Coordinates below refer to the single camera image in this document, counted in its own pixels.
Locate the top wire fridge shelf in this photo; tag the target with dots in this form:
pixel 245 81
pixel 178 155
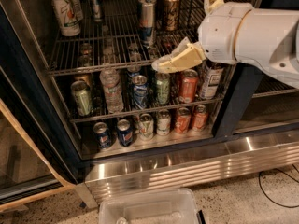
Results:
pixel 115 42

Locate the white can bottom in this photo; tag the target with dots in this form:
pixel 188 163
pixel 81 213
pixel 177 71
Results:
pixel 163 122

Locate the white 7up can front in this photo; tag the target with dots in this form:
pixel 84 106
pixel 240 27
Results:
pixel 66 17

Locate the tall redbull can centre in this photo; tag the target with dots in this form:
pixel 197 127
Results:
pixel 146 21

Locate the green can middle centre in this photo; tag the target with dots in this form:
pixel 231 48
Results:
pixel 162 88

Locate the middle wire fridge shelf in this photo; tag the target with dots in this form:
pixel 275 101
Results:
pixel 154 107

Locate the silver green can bottom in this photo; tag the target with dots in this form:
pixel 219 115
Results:
pixel 146 125

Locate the wire fridge shelf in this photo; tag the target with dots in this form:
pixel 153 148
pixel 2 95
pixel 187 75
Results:
pixel 154 107
pixel 115 42

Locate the stainless steel fridge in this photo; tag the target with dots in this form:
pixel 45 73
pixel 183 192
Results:
pixel 254 127

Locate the open glass fridge door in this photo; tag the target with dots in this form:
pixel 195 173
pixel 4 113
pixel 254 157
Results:
pixel 32 162

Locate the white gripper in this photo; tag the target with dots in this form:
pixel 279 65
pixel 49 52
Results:
pixel 219 32

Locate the brown gold tall can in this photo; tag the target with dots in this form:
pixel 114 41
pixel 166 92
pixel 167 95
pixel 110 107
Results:
pixel 171 14

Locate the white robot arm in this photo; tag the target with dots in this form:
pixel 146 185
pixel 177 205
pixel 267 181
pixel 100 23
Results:
pixel 268 39

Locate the orange can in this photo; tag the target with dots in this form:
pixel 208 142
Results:
pixel 199 118
pixel 182 120

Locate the green can middle left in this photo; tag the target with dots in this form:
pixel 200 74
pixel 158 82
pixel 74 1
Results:
pixel 82 96

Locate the blue white can middle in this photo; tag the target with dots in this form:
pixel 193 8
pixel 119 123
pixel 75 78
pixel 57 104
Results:
pixel 140 91

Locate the blue pepsi can right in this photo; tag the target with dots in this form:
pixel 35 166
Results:
pixel 125 133

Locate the blue pepsi can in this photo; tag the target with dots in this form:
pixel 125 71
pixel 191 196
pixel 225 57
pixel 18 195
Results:
pixel 102 135
pixel 125 133

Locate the orange can bottom left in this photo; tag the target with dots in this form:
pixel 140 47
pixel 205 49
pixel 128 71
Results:
pixel 182 120

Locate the blue pepsi can left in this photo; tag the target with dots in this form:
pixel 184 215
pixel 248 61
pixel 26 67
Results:
pixel 102 135

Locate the orange can bottom right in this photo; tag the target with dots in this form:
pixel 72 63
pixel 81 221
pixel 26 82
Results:
pixel 199 118

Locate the clear water bottle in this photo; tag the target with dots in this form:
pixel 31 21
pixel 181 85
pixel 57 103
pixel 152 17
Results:
pixel 111 83

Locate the clear plastic bin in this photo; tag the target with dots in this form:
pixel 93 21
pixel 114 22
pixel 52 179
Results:
pixel 170 206

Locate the orange can middle shelf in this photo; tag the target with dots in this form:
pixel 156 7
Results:
pixel 188 86

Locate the gold can middle rear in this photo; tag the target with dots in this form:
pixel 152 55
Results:
pixel 85 77

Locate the white labelled juice bottle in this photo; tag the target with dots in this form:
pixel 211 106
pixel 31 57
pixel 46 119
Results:
pixel 210 80

